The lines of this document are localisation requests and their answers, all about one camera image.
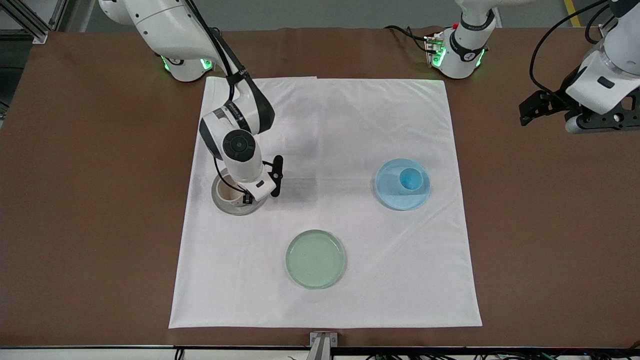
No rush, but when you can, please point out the blue plate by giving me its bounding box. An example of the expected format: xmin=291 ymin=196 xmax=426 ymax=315
xmin=375 ymin=158 xmax=432 ymax=211

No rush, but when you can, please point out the white mug with dark handle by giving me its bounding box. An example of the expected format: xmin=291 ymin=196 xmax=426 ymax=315
xmin=216 ymin=168 xmax=252 ymax=207

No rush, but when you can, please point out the green plate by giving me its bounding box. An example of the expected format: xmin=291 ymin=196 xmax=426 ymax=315
xmin=285 ymin=229 xmax=347 ymax=290

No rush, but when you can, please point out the black left base cable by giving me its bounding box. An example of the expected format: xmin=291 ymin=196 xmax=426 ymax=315
xmin=384 ymin=25 xmax=432 ymax=53

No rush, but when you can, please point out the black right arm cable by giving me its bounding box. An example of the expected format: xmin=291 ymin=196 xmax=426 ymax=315
xmin=184 ymin=0 xmax=252 ymax=197

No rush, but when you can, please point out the yellow floor tape strip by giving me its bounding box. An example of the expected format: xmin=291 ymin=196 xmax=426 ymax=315
xmin=563 ymin=0 xmax=584 ymax=29

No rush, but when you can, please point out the blue cup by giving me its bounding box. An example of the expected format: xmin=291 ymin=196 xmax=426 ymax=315
xmin=398 ymin=167 xmax=425 ymax=192

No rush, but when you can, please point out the gray plate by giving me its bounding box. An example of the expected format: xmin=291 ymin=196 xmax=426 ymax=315
xmin=211 ymin=163 xmax=268 ymax=216

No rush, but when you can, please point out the white square tablecloth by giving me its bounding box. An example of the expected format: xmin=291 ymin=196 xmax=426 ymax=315
xmin=168 ymin=76 xmax=483 ymax=330

